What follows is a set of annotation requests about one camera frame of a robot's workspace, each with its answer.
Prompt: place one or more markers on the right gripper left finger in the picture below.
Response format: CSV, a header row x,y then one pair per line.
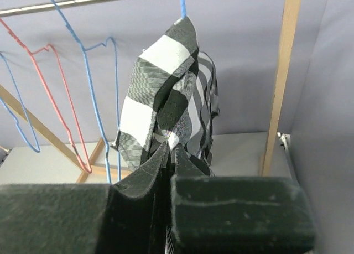
x,y
126,217

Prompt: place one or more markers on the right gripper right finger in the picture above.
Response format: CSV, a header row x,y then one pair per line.
x,y
236,214

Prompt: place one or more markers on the black white checkered shirt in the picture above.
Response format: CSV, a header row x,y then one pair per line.
x,y
173,98

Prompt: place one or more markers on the blue wire hanger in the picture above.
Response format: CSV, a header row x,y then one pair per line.
x,y
35,147

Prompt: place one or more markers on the blue hanger of plaid shirt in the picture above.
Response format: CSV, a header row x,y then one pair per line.
x,y
90,82

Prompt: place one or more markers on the blue hanger of checkered shirt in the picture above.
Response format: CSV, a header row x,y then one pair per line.
x,y
183,8

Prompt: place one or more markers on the wooden clothes rack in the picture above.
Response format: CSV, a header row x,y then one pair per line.
x,y
290,18

